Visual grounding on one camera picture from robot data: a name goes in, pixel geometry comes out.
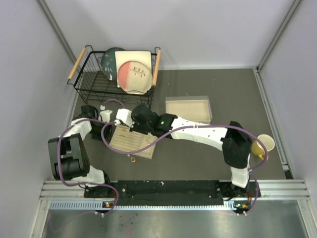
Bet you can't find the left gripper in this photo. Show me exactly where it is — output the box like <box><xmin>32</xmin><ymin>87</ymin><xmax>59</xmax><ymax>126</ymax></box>
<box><xmin>89</xmin><ymin>119</ymin><xmax>114</xmax><ymax>143</ymax></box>

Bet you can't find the beige ring tray drawer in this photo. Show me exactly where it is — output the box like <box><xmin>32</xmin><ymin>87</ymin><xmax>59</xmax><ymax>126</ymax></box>
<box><xmin>109</xmin><ymin>125</ymin><xmax>157</xmax><ymax>152</ymax></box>

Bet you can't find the beige jewelry box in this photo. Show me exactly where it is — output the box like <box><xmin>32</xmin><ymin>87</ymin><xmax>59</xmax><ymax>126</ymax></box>
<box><xmin>165</xmin><ymin>96</ymin><xmax>212</xmax><ymax>124</ymax></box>

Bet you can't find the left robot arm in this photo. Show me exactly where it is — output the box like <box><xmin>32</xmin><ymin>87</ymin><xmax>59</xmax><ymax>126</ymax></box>
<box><xmin>48</xmin><ymin>105</ymin><xmax>116</xmax><ymax>197</ymax></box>

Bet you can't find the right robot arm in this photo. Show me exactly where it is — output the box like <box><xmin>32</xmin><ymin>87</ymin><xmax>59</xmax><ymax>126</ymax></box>
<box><xmin>126</xmin><ymin>105</ymin><xmax>252</xmax><ymax>196</ymax></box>

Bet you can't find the pink and cream round plate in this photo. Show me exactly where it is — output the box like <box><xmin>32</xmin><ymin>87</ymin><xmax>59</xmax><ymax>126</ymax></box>
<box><xmin>117</xmin><ymin>60</ymin><xmax>153</xmax><ymax>95</ymax></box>

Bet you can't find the dark green round plate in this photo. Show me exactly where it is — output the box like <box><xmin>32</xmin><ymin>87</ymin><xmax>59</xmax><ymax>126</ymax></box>
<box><xmin>101</xmin><ymin>47</ymin><xmax>124</xmax><ymax>81</ymax></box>

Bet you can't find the cream square plate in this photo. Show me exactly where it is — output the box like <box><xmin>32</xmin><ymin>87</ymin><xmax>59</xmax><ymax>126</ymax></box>
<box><xmin>115</xmin><ymin>51</ymin><xmax>152</xmax><ymax>88</ymax></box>

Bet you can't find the yellow mug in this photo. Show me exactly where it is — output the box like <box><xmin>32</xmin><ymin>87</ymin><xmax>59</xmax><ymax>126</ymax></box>
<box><xmin>251</xmin><ymin>134</ymin><xmax>275</xmax><ymax>161</ymax></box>

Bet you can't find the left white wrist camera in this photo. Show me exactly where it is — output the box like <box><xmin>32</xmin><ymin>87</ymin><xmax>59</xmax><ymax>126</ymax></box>
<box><xmin>98</xmin><ymin>105</ymin><xmax>113</xmax><ymax>122</ymax></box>

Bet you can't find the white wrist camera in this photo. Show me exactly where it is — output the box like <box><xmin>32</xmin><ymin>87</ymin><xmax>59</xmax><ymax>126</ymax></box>
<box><xmin>115</xmin><ymin>109</ymin><xmax>134</xmax><ymax>127</ymax></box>
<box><xmin>98</xmin><ymin>105</ymin><xmax>113</xmax><ymax>122</ymax></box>

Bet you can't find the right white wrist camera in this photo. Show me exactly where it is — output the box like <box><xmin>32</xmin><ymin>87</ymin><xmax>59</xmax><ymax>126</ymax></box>
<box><xmin>115</xmin><ymin>109</ymin><xmax>134</xmax><ymax>127</ymax></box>

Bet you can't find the black wire dish rack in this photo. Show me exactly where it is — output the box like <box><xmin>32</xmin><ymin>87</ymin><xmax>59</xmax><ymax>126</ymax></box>
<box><xmin>67</xmin><ymin>45</ymin><xmax>155</xmax><ymax>108</ymax></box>

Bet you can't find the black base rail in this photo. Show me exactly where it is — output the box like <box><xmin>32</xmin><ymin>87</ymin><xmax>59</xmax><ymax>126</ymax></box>
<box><xmin>84</xmin><ymin>179</ymin><xmax>261</xmax><ymax>206</ymax></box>

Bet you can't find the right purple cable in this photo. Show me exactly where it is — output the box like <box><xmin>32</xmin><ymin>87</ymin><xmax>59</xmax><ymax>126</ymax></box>
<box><xmin>101</xmin><ymin>120</ymin><xmax>269</xmax><ymax>216</ymax></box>

